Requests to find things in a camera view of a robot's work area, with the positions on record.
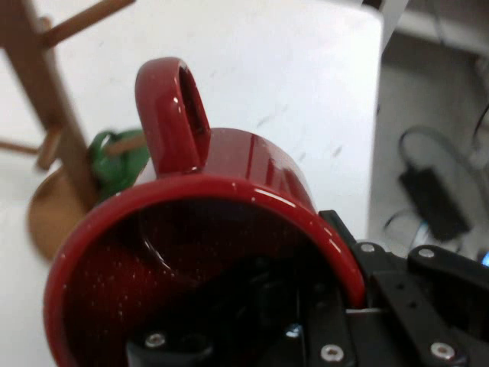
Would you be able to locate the red ceramic mug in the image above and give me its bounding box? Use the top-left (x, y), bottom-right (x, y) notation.
top-left (42, 57), bottom-right (367, 367)

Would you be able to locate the green ceramic mug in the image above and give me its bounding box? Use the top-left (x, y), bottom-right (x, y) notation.
top-left (89, 128), bottom-right (151, 202)

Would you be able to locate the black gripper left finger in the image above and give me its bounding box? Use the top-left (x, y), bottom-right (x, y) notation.
top-left (125, 259), bottom-right (357, 367)

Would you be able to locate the wooden mug tree stand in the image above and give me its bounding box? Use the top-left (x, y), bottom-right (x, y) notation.
top-left (0, 0), bottom-right (151, 261)

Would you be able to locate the grey looped cable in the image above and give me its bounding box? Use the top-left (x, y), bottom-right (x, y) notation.
top-left (398, 125), bottom-right (477, 180)

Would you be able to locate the white shelf cart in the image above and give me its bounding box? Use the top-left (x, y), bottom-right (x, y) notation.
top-left (361, 0), bottom-right (489, 58)

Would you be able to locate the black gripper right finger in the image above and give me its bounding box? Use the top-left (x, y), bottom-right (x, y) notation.
top-left (319, 209), bottom-right (489, 367)

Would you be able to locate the black cable on floor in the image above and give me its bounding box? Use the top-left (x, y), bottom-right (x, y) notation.
top-left (471, 105), bottom-right (489, 148)

